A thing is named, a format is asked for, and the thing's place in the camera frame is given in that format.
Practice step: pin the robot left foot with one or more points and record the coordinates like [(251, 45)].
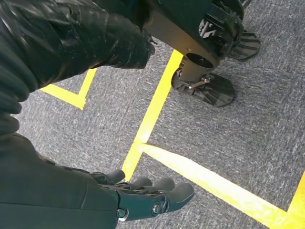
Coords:
[(248, 45)]

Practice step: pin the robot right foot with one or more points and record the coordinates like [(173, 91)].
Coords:
[(214, 91)]

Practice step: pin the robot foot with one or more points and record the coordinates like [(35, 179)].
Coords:
[(214, 91), (248, 45)]

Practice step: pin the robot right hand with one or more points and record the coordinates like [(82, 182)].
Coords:
[(47, 196)]

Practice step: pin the robot left leg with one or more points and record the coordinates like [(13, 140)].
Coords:
[(221, 22)]

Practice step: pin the black shiny fabric cover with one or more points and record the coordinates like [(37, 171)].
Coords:
[(71, 38)]

